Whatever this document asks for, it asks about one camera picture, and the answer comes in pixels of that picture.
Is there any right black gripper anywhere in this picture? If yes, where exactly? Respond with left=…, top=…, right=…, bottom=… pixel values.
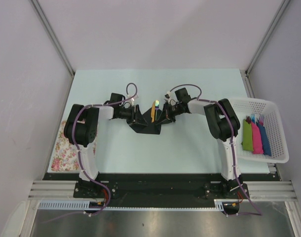
left=156, top=102, right=183, bottom=126

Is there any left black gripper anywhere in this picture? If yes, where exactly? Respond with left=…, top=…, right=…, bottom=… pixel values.
left=117, top=105, right=148, bottom=127

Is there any black paper napkin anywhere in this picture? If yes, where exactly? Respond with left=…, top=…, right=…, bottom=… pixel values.
left=130, top=108, right=161, bottom=135

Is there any gold knife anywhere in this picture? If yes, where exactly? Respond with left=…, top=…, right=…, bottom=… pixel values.
left=150, top=102, right=155, bottom=122

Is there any iridescent rainbow fork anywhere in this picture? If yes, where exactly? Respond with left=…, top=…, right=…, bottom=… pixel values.
left=154, top=100, right=159, bottom=118

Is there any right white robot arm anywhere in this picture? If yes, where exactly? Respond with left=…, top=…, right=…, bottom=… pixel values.
left=154, top=88, right=242, bottom=198

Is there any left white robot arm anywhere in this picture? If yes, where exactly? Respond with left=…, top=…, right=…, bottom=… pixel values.
left=64, top=93, right=147, bottom=198

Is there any green napkin roll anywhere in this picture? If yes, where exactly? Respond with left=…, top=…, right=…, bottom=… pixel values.
left=242, top=119, right=254, bottom=152

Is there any pink napkin roll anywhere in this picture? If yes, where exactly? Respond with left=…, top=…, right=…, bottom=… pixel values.
left=247, top=117, right=263, bottom=155

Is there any blue napkin roll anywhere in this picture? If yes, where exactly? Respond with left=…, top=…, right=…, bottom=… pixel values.
left=256, top=114, right=271, bottom=156

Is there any floral cloth mat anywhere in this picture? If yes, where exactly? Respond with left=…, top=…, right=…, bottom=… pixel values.
left=51, top=120, right=99, bottom=172

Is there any white plastic basket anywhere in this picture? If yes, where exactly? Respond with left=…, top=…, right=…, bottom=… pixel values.
left=229, top=98, right=289, bottom=163

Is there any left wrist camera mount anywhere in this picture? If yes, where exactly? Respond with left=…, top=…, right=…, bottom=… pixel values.
left=129, top=95, right=139, bottom=106

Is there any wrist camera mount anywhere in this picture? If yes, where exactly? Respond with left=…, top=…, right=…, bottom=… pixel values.
left=164, top=91, right=173, bottom=104
left=129, top=95, right=139, bottom=106

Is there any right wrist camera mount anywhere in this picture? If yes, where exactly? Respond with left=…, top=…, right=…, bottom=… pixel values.
left=164, top=91, right=173, bottom=104

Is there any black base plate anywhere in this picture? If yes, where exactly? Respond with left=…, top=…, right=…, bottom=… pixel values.
left=43, top=173, right=280, bottom=208

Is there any white cable duct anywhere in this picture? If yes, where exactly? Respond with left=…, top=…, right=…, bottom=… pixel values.
left=38, top=200, right=224, bottom=211

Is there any aluminium rail frame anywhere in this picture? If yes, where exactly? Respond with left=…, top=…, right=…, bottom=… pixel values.
left=29, top=180, right=298, bottom=201

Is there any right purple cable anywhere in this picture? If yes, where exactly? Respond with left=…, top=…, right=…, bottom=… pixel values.
left=168, top=84, right=263, bottom=216

